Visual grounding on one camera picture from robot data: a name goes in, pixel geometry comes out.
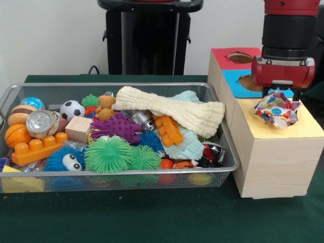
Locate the orange plastic building block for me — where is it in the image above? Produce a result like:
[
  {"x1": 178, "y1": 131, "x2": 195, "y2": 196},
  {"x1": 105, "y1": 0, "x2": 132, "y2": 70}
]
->
[{"x1": 151, "y1": 114, "x2": 184, "y2": 147}]

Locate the silver drink can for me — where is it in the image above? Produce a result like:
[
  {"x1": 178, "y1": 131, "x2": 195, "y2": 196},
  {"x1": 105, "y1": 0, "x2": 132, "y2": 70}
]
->
[{"x1": 26, "y1": 110, "x2": 61, "y2": 140}]

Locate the small soccer ball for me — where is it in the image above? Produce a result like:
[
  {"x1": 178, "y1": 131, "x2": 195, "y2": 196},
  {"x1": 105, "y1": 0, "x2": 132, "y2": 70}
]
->
[{"x1": 60, "y1": 100, "x2": 86, "y2": 122}]

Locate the purple spiky toy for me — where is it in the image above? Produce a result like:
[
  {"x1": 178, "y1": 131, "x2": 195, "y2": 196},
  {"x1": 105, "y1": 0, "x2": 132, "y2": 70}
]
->
[{"x1": 90, "y1": 112, "x2": 142, "y2": 145}]

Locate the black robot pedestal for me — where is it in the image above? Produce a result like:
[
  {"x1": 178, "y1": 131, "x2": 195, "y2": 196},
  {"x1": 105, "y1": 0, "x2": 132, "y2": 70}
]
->
[{"x1": 97, "y1": 0, "x2": 205, "y2": 75}]

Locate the light blue knitted cloth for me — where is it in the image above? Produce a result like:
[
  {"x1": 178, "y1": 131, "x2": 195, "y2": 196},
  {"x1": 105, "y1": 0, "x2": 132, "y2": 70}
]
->
[{"x1": 164, "y1": 91, "x2": 206, "y2": 160}]

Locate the white cloth with coloured dots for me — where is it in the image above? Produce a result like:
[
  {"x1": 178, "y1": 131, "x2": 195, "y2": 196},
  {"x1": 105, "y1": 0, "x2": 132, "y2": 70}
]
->
[{"x1": 254, "y1": 91, "x2": 303, "y2": 129}]

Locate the long orange building block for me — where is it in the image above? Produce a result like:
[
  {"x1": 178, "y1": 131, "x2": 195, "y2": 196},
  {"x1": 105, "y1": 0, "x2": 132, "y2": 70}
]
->
[{"x1": 11, "y1": 132, "x2": 68, "y2": 167}]

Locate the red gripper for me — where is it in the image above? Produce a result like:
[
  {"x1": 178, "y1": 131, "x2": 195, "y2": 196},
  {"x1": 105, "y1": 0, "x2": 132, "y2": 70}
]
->
[{"x1": 251, "y1": 56, "x2": 316, "y2": 102}]

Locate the wooden box with three holes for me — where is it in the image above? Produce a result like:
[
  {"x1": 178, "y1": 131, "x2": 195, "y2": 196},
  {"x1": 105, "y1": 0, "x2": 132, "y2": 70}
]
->
[{"x1": 207, "y1": 47, "x2": 324, "y2": 199}]

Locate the blue spiky ball with eyes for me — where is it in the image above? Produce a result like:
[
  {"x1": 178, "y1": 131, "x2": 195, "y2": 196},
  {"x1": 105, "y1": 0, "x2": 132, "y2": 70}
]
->
[{"x1": 44, "y1": 146, "x2": 87, "y2": 172}]

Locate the black stand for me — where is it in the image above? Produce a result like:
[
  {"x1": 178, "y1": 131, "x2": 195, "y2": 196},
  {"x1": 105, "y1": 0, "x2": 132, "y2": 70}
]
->
[{"x1": 302, "y1": 5, "x2": 324, "y2": 96}]

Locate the cream knitted cloth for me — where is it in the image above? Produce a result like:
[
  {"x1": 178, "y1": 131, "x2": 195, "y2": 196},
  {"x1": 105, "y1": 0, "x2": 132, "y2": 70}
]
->
[{"x1": 111, "y1": 86, "x2": 226, "y2": 139}]

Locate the silver mesh bin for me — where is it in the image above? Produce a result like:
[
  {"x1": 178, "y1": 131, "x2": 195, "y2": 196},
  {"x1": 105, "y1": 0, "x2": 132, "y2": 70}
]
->
[{"x1": 0, "y1": 82, "x2": 240, "y2": 193}]

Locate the large green spiky ball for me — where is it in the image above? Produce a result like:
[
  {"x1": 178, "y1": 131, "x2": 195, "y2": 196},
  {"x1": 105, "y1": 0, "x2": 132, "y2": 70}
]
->
[{"x1": 84, "y1": 135, "x2": 134, "y2": 174}]

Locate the dark green table cloth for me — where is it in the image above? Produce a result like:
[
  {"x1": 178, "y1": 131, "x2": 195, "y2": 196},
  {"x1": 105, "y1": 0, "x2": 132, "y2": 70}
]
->
[
  {"x1": 303, "y1": 82, "x2": 324, "y2": 102},
  {"x1": 0, "y1": 74, "x2": 324, "y2": 243}
]

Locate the orange toy basketball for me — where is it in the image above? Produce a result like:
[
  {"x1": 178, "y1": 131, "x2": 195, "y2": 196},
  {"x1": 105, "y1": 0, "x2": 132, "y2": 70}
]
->
[{"x1": 4, "y1": 124, "x2": 33, "y2": 149}]

